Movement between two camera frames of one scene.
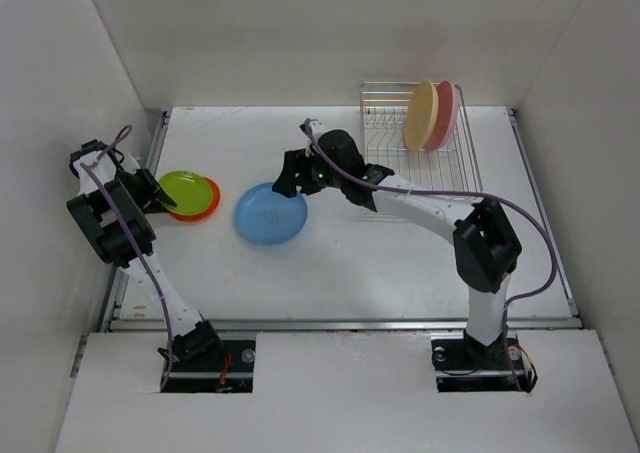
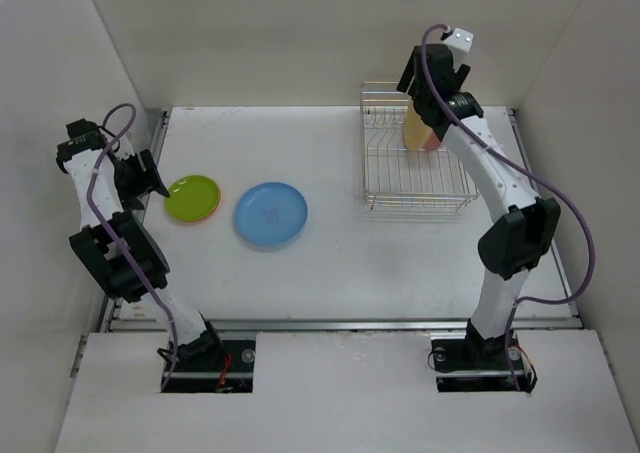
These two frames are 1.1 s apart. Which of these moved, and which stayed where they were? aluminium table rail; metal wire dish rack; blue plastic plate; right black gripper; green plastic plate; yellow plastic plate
Moved: green plastic plate; right black gripper
Stayed: aluminium table rail; metal wire dish rack; blue plastic plate; yellow plastic plate
